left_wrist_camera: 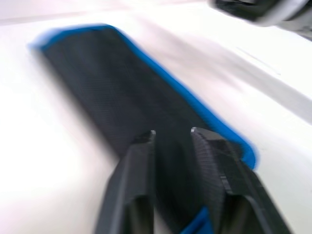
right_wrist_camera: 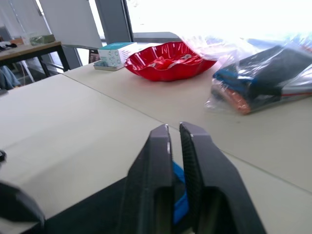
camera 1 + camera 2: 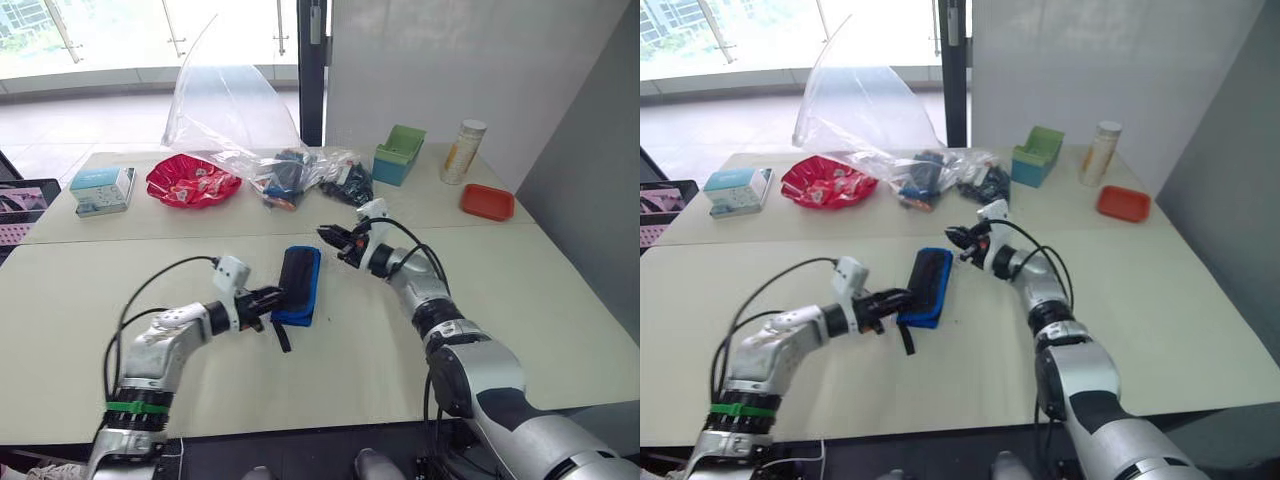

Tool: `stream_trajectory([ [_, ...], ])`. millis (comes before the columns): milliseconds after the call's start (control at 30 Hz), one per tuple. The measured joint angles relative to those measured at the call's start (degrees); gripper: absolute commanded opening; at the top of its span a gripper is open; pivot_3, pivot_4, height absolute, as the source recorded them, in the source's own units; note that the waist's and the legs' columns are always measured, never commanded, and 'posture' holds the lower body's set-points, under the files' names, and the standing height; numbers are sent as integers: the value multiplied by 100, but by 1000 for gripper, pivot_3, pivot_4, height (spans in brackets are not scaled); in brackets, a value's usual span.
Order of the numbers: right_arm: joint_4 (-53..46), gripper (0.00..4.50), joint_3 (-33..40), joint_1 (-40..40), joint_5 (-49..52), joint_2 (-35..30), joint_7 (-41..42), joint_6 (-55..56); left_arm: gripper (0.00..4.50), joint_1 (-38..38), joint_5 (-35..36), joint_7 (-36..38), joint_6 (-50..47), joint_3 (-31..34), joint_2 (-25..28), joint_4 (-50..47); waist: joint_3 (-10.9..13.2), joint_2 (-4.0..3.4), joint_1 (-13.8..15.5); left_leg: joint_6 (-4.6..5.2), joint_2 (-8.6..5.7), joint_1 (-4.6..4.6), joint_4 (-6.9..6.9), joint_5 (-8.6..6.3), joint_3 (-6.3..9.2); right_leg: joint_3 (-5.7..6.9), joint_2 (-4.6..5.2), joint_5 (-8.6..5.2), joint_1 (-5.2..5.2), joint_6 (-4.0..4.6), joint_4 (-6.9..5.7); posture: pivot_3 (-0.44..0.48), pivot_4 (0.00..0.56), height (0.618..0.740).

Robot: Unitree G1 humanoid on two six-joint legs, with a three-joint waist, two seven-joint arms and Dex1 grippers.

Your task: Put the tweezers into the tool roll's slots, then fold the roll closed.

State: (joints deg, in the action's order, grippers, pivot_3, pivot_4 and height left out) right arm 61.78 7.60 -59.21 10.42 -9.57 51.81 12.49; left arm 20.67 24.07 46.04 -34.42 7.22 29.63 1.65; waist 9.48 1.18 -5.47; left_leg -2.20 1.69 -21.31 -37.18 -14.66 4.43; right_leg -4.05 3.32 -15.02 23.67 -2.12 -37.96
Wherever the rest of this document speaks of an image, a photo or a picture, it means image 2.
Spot blue cloth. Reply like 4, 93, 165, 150
0, 65, 21, 91

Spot orange item in bag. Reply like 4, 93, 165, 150
225, 88, 253, 115

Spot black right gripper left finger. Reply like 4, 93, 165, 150
118, 124, 175, 234

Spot shallow silver metal tray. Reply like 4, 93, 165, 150
93, 60, 125, 72

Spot clear plastic bag of goods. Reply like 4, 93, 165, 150
204, 36, 312, 116

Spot clear container green contents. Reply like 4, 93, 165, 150
29, 34, 56, 46

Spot black rounded object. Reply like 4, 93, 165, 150
0, 182, 46, 229

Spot white teal cardboard box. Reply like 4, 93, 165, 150
97, 42, 138, 67

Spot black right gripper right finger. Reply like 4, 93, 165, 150
179, 121, 267, 234

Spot black fabric bundle in bag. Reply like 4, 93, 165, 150
237, 45, 312, 104

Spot wooden side table black frame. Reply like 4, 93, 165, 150
0, 40, 71, 78

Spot blue item in bag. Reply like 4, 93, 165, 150
213, 69, 255, 91

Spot red glossy wavy bowl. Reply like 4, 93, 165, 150
123, 41, 217, 82

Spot crumpled clear plastic wrap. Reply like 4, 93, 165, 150
179, 34, 221, 64

